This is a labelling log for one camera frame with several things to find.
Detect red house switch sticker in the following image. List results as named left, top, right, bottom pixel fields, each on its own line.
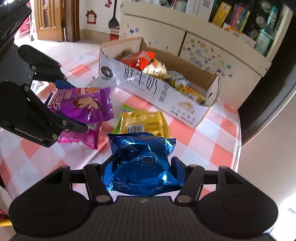
left=85, top=10, right=97, bottom=24

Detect orange white checked tablecloth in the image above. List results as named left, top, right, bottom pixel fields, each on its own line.
left=0, top=43, right=242, bottom=209

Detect red snack packet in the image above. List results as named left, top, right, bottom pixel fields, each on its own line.
left=120, top=51, right=156, bottom=70

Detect black vase flower wall sticker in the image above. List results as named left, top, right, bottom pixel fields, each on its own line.
left=104, top=0, right=121, bottom=41

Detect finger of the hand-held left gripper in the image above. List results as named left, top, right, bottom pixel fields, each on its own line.
left=22, top=85, right=89, bottom=141
left=18, top=45, right=70, bottom=88

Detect pink snack packet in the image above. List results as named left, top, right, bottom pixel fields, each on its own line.
left=58, top=122, right=102, bottom=149

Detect orange white box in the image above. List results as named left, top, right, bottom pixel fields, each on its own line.
left=223, top=27, right=256, bottom=48

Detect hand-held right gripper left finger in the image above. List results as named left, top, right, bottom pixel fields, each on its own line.
left=43, top=164, right=113, bottom=205

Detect yellow waffle snack packet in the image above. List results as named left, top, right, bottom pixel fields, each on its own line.
left=176, top=85, right=206, bottom=104

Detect blue foil snack packet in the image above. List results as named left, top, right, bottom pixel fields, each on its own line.
left=102, top=132, right=187, bottom=193

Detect colourful books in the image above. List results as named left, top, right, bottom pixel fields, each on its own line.
left=229, top=3, right=251, bottom=32

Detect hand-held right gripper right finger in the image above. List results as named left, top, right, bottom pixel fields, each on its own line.
left=171, top=156, right=245, bottom=205

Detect cream croissant snack packet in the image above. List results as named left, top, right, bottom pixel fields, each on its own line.
left=142, top=59, right=167, bottom=76

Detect pink cloth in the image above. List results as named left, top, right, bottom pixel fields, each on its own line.
left=20, top=0, right=36, bottom=41

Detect beige stickered wooden cabinet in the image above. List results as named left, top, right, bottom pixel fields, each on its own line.
left=119, top=0, right=290, bottom=78

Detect white teal snack packet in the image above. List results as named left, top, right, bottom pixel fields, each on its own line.
left=170, top=72, right=188, bottom=87

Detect brown wooden door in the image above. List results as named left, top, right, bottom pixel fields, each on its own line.
left=35, top=0, right=80, bottom=42

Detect white printed box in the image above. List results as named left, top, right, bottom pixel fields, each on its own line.
left=185, top=0, right=215, bottom=15

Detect silver snack packet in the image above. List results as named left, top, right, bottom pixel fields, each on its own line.
left=89, top=75, right=116, bottom=90

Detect grey refrigerator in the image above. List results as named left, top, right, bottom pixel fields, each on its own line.
left=238, top=14, right=296, bottom=145

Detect green label glass bottle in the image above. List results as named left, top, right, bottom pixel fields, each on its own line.
left=254, top=6, right=278, bottom=55

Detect green snack packet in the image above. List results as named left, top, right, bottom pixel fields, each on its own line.
left=116, top=105, right=135, bottom=134

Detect yellow barcode snack packet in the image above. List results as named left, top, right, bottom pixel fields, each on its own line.
left=120, top=111, right=171, bottom=138

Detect cardboard box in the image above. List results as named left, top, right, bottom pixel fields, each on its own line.
left=99, top=37, right=222, bottom=129

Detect purple snack packet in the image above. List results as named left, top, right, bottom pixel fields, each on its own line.
left=46, top=86, right=115, bottom=124

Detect yellow box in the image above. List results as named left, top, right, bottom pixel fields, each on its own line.
left=211, top=2, right=232, bottom=27

